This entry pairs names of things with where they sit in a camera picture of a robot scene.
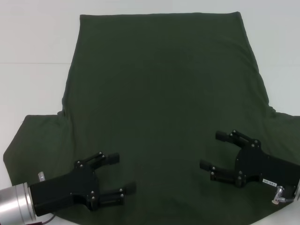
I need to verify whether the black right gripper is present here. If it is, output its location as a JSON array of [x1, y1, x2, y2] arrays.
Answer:
[[199, 129, 300, 195]]

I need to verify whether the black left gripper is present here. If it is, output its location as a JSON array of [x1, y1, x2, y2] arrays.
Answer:
[[30, 151, 137, 217]]

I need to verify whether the dark green shirt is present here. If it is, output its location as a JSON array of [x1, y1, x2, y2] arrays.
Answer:
[[2, 11, 300, 225]]

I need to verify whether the silver connector post right gripper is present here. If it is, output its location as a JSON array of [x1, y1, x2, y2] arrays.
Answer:
[[271, 186, 285, 205]]

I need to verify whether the dark left arm cable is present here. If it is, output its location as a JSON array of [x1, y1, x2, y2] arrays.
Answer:
[[35, 212, 57, 225]]

